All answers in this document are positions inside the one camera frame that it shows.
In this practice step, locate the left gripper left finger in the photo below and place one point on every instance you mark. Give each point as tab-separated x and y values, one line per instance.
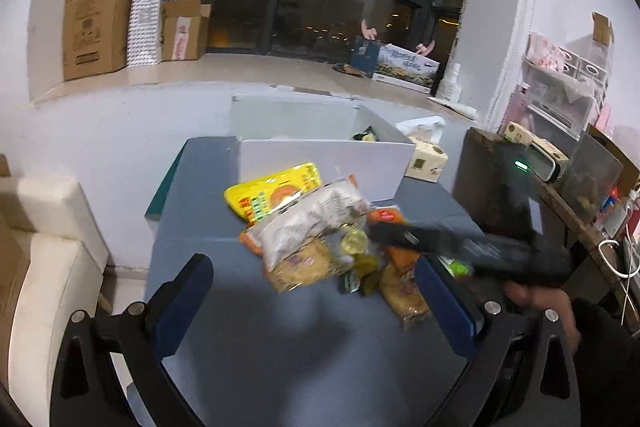
86	390

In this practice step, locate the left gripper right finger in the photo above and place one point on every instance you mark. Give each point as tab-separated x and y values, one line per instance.
518	370

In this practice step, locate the orange snack bag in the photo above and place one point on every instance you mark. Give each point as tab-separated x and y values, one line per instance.
394	280

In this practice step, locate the beige grey snack bag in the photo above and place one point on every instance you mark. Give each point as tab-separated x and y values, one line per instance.
287	230

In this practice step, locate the yellow noodle snack bag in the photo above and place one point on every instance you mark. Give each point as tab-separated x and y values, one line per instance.
256	199

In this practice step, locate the right hand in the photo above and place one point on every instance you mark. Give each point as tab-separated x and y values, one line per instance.
542	299

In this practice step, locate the cream sofa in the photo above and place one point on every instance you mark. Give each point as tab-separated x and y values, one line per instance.
53	258

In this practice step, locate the cream tissue pack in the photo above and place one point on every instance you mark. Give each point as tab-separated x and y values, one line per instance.
428	158

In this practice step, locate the clear drawer organizer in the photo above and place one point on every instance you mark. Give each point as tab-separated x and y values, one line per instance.
566	88

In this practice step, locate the round cracker pack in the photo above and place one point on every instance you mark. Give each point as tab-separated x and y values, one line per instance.
313	263

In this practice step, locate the printed landscape carton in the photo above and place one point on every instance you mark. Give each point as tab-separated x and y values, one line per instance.
394	65

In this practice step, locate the white storage box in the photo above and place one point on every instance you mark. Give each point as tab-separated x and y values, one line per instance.
341	138

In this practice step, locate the small cardboard box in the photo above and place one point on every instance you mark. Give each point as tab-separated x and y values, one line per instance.
185	30

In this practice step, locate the large cardboard box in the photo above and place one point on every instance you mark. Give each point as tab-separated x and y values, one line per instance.
94	37

